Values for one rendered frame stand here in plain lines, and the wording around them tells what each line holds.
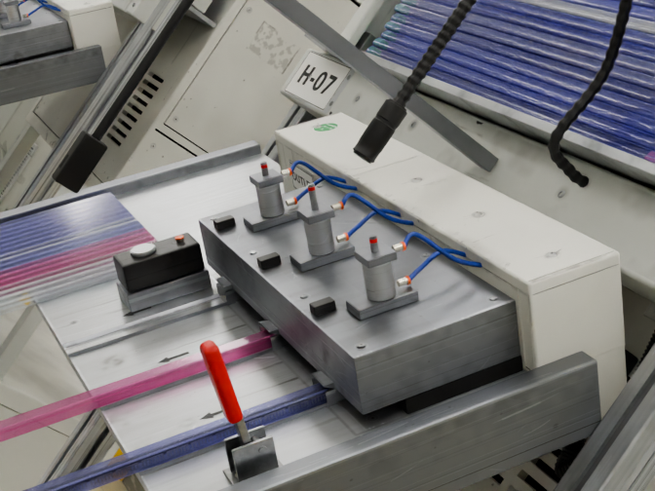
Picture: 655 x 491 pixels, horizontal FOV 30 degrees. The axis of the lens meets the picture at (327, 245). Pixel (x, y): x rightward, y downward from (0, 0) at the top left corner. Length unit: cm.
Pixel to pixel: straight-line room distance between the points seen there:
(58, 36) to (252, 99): 38
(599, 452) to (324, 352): 22
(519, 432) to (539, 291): 10
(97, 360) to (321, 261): 21
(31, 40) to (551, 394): 149
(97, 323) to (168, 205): 28
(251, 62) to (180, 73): 13
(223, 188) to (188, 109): 89
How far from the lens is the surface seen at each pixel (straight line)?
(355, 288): 96
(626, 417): 94
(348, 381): 88
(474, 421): 88
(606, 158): 99
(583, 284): 91
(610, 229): 99
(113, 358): 106
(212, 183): 142
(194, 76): 227
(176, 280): 114
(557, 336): 92
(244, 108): 231
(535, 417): 91
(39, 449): 243
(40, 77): 219
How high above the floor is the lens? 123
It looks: 1 degrees down
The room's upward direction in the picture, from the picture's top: 34 degrees clockwise
